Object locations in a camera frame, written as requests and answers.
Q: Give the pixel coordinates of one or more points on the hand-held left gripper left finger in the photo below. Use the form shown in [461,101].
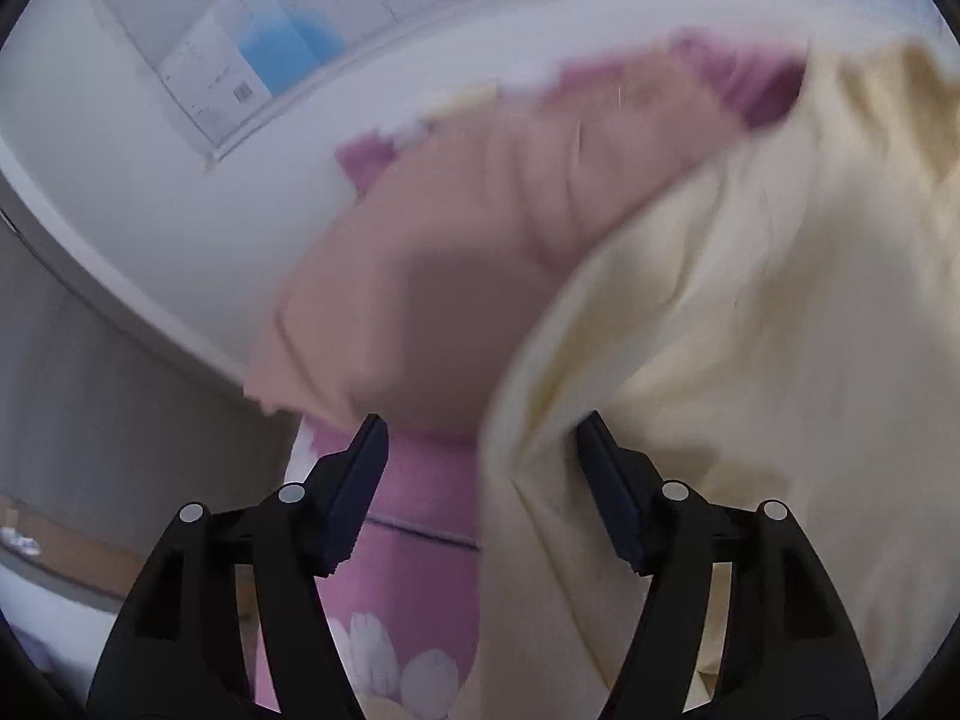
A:
[358,499]

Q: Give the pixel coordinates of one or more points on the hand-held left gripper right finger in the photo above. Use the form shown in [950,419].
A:
[609,491]

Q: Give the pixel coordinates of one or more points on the cream garment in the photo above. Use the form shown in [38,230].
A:
[750,315]

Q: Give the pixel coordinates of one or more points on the pink floral bed sheet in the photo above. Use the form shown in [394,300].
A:
[427,577]

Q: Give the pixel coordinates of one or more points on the peach cloth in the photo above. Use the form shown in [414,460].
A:
[420,292]

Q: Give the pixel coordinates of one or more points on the grey curtain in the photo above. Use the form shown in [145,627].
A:
[112,427]

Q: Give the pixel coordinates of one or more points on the wooden ledge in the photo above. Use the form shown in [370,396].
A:
[67,551]

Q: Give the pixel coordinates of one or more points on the wall map poster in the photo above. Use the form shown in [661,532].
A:
[300,15]

